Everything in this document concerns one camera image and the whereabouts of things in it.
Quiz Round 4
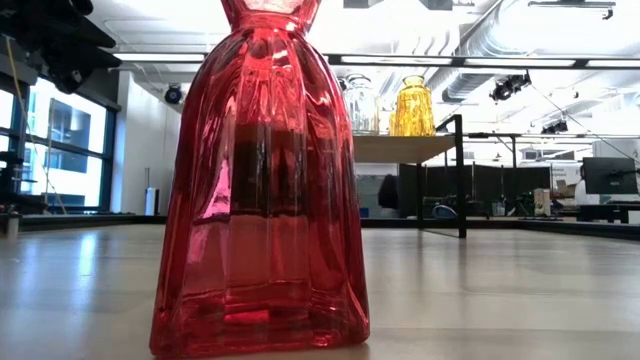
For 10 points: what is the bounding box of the cardboard box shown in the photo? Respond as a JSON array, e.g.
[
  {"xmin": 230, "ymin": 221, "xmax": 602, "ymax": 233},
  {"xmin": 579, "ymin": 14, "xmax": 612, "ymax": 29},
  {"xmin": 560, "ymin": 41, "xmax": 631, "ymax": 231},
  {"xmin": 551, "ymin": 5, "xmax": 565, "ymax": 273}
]
[
  {"xmin": 532, "ymin": 187, "xmax": 552, "ymax": 217},
  {"xmin": 554, "ymin": 179, "xmax": 579, "ymax": 199}
]

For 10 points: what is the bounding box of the round clear glass vase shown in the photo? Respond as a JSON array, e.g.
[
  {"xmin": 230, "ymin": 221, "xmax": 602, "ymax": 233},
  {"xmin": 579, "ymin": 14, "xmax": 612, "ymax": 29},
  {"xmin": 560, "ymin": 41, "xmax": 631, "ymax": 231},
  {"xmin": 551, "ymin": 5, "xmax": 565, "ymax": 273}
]
[{"xmin": 344, "ymin": 72, "xmax": 381, "ymax": 136}]

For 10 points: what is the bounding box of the silver ventilation duct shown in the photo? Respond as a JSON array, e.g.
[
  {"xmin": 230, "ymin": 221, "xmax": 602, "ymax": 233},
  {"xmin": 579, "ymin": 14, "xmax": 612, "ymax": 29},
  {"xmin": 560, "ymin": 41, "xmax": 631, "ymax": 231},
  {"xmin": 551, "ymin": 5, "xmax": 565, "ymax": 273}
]
[{"xmin": 439, "ymin": 0, "xmax": 611, "ymax": 104}]

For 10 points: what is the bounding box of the ceiling light strip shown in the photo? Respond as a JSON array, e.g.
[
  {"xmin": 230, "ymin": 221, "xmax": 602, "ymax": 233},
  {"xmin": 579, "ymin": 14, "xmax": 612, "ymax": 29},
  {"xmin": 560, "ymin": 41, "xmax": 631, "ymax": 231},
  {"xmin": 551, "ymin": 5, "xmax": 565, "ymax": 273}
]
[{"xmin": 109, "ymin": 51, "xmax": 207, "ymax": 64}]

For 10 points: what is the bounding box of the black metal table frame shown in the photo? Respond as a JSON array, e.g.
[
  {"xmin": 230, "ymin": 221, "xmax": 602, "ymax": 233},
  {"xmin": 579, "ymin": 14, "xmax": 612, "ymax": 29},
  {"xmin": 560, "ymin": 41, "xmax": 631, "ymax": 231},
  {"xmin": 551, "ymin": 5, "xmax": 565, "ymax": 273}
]
[{"xmin": 0, "ymin": 212, "xmax": 640, "ymax": 244}]

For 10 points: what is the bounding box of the person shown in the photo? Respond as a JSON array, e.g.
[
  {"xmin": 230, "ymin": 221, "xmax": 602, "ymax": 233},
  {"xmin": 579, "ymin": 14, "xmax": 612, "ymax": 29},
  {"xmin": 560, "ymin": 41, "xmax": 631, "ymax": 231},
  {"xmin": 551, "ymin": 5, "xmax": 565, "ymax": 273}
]
[{"xmin": 377, "ymin": 173, "xmax": 401, "ymax": 211}]

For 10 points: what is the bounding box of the long ceiling light fixture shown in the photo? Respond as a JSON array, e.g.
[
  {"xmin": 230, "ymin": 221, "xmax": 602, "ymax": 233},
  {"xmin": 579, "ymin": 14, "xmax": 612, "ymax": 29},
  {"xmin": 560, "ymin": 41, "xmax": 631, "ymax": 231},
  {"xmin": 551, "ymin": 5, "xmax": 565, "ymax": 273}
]
[{"xmin": 324, "ymin": 52, "xmax": 640, "ymax": 70}]

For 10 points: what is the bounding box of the black partition panel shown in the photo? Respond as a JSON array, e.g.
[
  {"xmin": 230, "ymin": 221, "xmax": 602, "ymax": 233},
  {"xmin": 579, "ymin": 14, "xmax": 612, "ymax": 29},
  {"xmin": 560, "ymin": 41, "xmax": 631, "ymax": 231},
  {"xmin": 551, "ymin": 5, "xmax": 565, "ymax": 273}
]
[{"xmin": 397, "ymin": 163, "xmax": 552, "ymax": 219}]

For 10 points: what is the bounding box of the white cylindrical bin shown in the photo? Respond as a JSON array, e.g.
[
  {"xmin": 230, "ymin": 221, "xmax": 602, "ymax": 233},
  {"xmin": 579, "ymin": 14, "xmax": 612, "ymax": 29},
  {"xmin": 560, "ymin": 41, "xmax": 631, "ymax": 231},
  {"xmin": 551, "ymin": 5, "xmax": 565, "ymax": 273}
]
[{"xmin": 144, "ymin": 187, "xmax": 160, "ymax": 216}]

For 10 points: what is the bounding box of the wooden shelf with black frame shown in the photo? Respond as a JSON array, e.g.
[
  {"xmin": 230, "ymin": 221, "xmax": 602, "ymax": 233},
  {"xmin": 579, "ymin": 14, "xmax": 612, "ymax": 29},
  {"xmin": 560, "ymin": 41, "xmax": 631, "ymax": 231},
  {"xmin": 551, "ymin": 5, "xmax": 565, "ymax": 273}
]
[{"xmin": 352, "ymin": 113, "xmax": 469, "ymax": 240}]

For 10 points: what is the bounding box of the black bench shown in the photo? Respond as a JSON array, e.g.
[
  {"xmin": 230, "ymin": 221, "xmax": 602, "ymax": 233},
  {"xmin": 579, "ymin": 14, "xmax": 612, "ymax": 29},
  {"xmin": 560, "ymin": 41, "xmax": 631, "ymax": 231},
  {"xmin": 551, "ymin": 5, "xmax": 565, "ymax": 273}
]
[{"xmin": 578, "ymin": 199, "xmax": 640, "ymax": 225}]

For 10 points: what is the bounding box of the large window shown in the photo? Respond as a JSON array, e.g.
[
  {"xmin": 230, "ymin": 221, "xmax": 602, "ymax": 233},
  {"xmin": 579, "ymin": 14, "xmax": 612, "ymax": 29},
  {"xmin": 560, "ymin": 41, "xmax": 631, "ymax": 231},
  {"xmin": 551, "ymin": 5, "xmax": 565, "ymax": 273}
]
[{"xmin": 0, "ymin": 74, "xmax": 121, "ymax": 212}]

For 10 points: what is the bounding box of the black computer monitor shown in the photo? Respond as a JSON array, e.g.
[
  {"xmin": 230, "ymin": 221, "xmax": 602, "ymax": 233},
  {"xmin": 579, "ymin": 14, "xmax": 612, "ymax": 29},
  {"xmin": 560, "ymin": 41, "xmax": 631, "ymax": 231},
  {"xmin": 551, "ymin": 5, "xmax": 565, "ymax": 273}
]
[{"xmin": 582, "ymin": 156, "xmax": 640, "ymax": 196}]

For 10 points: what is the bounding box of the black track spotlight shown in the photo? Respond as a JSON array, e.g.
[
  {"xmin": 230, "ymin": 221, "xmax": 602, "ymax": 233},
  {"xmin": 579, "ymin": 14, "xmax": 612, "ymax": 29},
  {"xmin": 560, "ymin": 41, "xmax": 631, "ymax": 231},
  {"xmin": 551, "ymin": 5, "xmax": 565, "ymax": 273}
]
[
  {"xmin": 539, "ymin": 118, "xmax": 570, "ymax": 136},
  {"xmin": 489, "ymin": 72, "xmax": 532, "ymax": 103}
]

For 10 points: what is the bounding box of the black metal stand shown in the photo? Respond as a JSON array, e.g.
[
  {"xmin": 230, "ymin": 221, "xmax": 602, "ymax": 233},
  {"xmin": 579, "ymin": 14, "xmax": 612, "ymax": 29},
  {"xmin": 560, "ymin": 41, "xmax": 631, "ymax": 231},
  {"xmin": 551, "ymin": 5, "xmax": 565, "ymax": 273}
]
[{"xmin": 467, "ymin": 131, "xmax": 640, "ymax": 170}]

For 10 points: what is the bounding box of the square red glass vase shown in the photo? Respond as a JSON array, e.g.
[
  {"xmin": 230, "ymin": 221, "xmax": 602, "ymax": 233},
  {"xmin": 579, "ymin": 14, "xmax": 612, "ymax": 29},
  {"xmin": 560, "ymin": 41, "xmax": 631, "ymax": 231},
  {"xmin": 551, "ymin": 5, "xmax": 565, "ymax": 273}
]
[{"xmin": 148, "ymin": 0, "xmax": 372, "ymax": 360}]

